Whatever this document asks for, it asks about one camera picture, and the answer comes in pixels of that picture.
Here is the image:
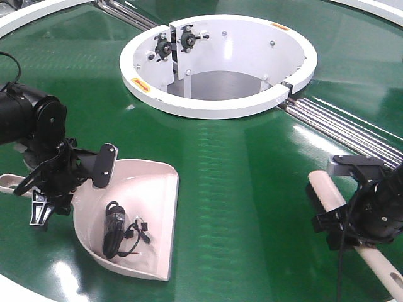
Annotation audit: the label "white guard rail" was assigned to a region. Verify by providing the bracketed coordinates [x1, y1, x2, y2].
[1, 0, 90, 38]
[330, 0, 402, 28]

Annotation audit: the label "pink plastic dustpan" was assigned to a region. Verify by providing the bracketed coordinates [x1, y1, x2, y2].
[0, 159, 180, 282]

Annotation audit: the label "beige hand brush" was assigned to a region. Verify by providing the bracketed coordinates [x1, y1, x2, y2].
[308, 170, 402, 301]

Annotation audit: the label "white outer guard rail right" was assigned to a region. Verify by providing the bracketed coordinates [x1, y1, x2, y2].
[330, 0, 402, 28]

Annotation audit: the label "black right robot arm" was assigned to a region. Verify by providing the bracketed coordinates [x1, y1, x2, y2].
[305, 155, 402, 250]

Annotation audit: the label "steel transfer rollers far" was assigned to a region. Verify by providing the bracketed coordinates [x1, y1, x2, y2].
[94, 1, 160, 31]

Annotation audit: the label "black left bearing block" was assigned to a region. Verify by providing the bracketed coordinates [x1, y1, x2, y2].
[154, 33, 172, 62]

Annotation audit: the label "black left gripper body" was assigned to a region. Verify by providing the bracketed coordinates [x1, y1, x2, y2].
[13, 138, 97, 215]

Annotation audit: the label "black right bearing block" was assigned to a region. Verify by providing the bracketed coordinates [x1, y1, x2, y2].
[179, 25, 210, 53]

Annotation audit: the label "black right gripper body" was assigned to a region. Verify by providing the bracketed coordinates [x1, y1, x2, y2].
[311, 176, 402, 250]

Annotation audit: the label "green conveyor belt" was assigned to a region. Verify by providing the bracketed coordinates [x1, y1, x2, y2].
[1, 1, 402, 301]

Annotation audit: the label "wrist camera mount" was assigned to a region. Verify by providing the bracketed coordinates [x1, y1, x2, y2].
[91, 143, 118, 189]
[326, 155, 384, 179]

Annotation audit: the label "steel transfer rollers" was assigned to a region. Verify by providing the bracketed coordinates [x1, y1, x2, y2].
[94, 1, 160, 31]
[278, 98, 402, 169]

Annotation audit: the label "white outer guard rail left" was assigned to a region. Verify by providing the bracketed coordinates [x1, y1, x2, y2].
[1, 0, 90, 38]

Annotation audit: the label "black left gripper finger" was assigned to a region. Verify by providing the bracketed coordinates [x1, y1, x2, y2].
[30, 190, 55, 232]

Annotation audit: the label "white inner conveyor ring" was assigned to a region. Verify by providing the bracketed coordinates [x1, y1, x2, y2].
[118, 14, 318, 120]

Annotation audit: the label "small black connector cable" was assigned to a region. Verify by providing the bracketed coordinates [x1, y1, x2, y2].
[118, 216, 152, 257]

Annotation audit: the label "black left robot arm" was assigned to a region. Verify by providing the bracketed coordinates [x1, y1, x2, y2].
[1, 71, 97, 231]

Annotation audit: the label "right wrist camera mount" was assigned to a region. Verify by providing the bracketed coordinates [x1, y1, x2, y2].
[326, 155, 384, 179]

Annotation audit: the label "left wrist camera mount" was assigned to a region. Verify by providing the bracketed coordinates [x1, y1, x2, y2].
[91, 143, 118, 189]

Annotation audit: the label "black bearing block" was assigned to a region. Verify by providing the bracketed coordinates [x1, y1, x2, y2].
[154, 33, 172, 62]
[179, 25, 210, 53]

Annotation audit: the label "steel transfer rollers right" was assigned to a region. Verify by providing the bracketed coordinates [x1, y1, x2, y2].
[278, 98, 402, 169]

